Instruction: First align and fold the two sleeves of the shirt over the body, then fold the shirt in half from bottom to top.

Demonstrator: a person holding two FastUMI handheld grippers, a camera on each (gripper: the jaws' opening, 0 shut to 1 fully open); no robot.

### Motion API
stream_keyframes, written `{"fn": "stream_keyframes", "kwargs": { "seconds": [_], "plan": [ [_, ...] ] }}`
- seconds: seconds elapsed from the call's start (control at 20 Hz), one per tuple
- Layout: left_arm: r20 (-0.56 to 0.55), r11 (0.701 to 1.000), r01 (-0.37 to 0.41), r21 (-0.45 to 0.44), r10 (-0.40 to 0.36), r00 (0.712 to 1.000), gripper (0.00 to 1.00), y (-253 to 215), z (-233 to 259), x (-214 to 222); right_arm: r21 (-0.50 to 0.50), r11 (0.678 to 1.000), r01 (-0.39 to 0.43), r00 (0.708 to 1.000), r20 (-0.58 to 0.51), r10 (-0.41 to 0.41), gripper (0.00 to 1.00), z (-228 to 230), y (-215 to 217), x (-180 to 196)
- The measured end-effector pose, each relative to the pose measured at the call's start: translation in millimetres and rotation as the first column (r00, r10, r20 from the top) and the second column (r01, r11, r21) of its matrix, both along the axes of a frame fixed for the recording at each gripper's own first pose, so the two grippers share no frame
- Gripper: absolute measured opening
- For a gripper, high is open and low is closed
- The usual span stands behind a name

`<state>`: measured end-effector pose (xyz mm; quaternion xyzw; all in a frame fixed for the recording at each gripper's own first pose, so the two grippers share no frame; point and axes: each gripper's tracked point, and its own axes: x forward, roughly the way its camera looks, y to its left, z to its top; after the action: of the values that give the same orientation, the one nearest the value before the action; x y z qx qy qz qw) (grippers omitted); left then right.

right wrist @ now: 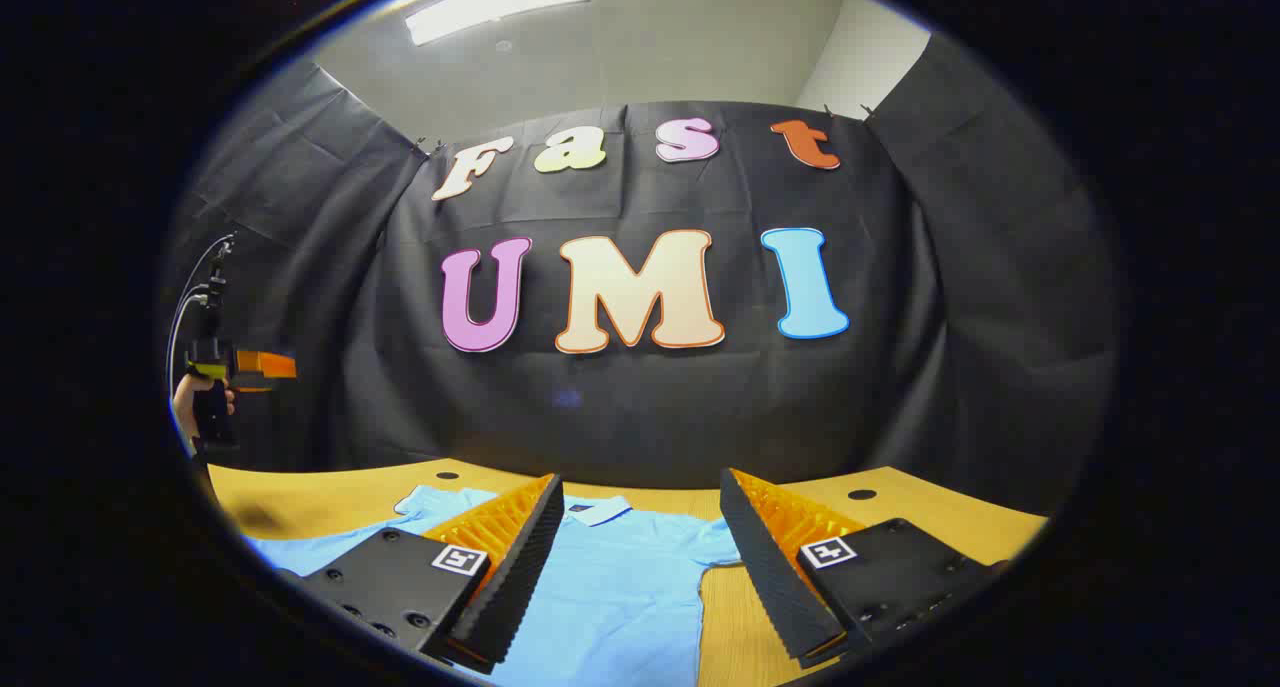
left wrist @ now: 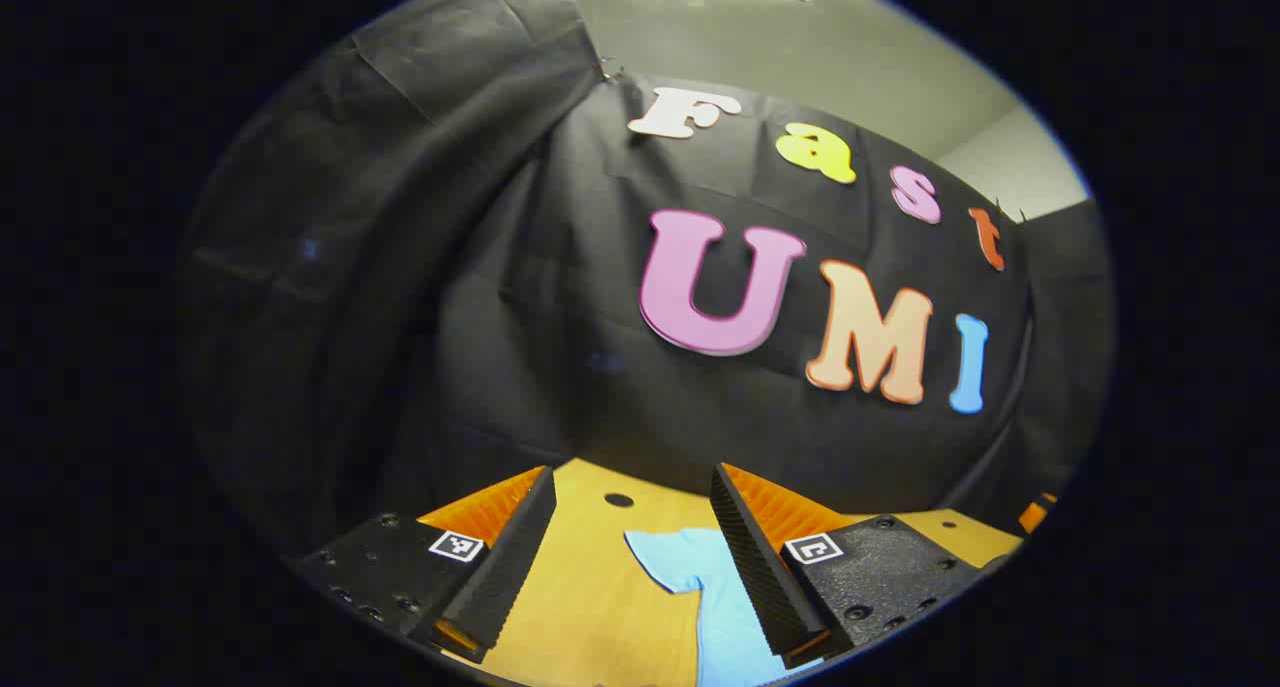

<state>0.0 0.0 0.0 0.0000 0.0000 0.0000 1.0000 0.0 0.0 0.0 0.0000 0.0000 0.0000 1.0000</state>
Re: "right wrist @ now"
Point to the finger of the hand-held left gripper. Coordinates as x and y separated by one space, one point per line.
268 365

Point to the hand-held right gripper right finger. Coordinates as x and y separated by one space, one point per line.
765 577

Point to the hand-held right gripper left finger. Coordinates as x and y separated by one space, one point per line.
520 577

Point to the light blue T-shirt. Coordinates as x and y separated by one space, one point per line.
620 597

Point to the black backdrop cloth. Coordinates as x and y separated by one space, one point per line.
650 407

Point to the ceiling light panel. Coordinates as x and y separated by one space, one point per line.
500 2

